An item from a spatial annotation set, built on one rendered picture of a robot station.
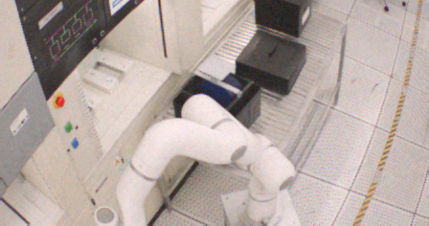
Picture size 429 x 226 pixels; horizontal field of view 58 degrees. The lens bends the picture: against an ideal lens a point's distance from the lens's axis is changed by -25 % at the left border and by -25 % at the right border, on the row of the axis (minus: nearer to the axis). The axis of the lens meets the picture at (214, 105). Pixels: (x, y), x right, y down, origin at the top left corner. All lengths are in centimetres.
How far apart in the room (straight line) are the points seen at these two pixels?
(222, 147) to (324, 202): 174
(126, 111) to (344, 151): 154
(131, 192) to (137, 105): 100
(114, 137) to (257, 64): 77
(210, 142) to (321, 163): 190
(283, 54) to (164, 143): 134
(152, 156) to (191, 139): 11
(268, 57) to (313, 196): 96
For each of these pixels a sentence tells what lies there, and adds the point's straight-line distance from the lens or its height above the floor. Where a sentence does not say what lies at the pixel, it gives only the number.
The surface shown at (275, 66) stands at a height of 86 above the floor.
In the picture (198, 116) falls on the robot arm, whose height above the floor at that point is 150.
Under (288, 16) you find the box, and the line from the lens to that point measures 266.
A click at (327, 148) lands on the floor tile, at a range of 318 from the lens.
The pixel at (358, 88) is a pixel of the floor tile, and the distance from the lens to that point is 360.
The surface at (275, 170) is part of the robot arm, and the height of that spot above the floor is 118.
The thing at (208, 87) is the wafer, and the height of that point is 95.
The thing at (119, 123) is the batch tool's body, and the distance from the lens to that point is 221.
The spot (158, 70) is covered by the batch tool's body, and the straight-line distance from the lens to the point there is 240.
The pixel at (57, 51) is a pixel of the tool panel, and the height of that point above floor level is 154.
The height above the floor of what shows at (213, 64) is 108.
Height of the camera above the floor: 250
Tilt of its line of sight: 48 degrees down
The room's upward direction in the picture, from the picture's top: 4 degrees counter-clockwise
